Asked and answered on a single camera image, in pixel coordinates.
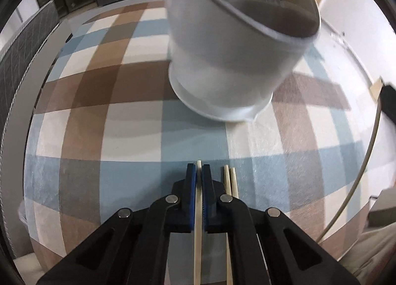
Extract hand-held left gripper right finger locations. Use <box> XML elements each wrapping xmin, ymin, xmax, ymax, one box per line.
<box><xmin>202</xmin><ymin>164</ymin><xmax>361</xmax><ymax>285</ymax></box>

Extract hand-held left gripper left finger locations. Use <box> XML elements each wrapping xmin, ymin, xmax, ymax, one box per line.
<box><xmin>36</xmin><ymin>163</ymin><xmax>197</xmax><ymax>285</ymax></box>

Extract pale bamboo chopstick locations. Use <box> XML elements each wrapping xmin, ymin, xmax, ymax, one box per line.
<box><xmin>230</xmin><ymin>167</ymin><xmax>239</xmax><ymax>197</ymax></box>
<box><xmin>192</xmin><ymin>160</ymin><xmax>205</xmax><ymax>285</ymax></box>
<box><xmin>223</xmin><ymin>165</ymin><xmax>234</xmax><ymax>285</ymax></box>

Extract white utensil holder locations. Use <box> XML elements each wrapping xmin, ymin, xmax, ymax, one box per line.
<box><xmin>167</xmin><ymin>0</ymin><xmax>322</xmax><ymax>109</ymax></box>

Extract plaid checkered cloth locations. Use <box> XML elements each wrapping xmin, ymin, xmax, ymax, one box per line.
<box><xmin>23</xmin><ymin>0</ymin><xmax>378</xmax><ymax>285</ymax></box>

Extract grey box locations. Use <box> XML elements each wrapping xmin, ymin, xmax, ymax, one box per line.
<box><xmin>367</xmin><ymin>190</ymin><xmax>396</xmax><ymax>228</ymax></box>

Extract person's beige trousers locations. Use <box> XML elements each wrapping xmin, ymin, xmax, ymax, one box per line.
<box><xmin>337</xmin><ymin>226</ymin><xmax>396</xmax><ymax>270</ymax></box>

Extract grey quilted mattress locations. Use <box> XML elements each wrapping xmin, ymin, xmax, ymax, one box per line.
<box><xmin>0</xmin><ymin>0</ymin><xmax>62</xmax><ymax>149</ymax></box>

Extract grey cable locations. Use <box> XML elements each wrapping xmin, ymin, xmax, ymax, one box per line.
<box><xmin>317</xmin><ymin>99</ymin><xmax>382</xmax><ymax>242</ymax></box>

